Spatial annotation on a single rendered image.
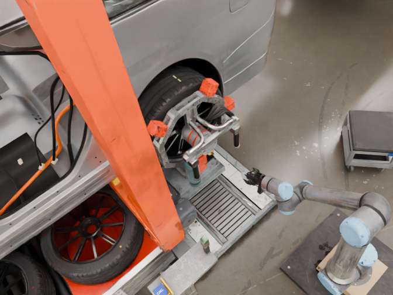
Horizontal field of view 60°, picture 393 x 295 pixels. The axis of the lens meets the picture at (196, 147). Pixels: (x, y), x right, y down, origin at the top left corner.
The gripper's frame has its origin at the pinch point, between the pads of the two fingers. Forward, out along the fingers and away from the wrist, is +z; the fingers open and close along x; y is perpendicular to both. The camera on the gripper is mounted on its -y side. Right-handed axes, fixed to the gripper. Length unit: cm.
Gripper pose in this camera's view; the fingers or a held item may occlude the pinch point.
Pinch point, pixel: (242, 175)
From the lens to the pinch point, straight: 217.3
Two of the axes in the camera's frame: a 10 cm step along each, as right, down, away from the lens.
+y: -4.0, -7.5, -5.3
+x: -7.0, 6.2, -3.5
